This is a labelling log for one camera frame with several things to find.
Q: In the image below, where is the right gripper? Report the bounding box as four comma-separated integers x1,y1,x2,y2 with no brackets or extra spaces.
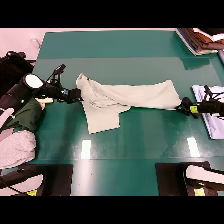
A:
179,96,201,119

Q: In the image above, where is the dark green garment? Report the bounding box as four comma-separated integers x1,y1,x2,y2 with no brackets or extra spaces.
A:
4,97,45,133

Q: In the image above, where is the white shirt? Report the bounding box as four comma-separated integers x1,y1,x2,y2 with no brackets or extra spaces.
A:
75,72,183,135

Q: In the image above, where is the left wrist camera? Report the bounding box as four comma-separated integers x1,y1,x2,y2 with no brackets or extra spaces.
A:
45,63,67,86

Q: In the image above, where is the pale pink garment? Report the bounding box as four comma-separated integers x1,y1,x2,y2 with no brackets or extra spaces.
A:
0,127,38,170

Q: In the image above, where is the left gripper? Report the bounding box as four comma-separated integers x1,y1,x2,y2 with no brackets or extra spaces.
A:
60,87,84,105

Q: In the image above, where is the lavender garment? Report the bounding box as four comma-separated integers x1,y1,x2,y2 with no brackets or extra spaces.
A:
191,84,224,140

